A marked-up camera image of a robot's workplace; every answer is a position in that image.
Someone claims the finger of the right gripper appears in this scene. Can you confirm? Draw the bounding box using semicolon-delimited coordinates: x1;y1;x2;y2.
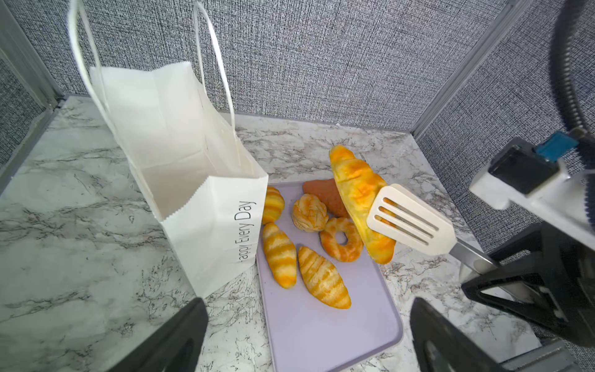
462;271;565;330
487;223;543;262

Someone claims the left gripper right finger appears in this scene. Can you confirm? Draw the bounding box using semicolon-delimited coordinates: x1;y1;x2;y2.
410;297;505;371

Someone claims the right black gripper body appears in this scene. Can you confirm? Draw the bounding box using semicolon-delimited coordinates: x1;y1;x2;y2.
541;223;594;347

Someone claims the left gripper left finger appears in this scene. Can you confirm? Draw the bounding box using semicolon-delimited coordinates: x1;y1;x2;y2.
111;298;209;371

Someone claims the large croissant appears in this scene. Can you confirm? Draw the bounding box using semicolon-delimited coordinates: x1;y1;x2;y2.
329;145;396;264

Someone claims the white paper gift bag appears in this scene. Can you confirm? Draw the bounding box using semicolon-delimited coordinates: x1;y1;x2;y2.
68;1;268;297

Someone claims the reddish brown triangular bread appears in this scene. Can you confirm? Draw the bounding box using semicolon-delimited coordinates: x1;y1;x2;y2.
302;179;350;218

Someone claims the lavender plastic tray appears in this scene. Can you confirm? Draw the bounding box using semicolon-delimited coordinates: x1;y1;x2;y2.
257;248;404;371

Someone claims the croissant centre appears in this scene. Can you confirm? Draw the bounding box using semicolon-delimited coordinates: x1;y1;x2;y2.
297;246;352;309

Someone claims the croissant left middle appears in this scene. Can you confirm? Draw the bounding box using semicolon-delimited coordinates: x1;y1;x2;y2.
263;223;298;289

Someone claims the small round croissant top left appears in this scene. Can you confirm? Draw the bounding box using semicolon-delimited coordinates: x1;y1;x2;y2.
262;186;285;226

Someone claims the round flaky bun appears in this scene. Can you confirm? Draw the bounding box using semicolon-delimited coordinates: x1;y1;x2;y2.
291;194;328;233

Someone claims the aluminium front rail frame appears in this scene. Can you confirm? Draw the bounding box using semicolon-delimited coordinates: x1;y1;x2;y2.
500;339;582;372

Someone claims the glazed ring donut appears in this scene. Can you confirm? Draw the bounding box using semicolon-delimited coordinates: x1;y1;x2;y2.
319;217;364;262

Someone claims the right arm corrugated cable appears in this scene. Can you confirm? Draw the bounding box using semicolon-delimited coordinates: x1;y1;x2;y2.
549;0;595;224

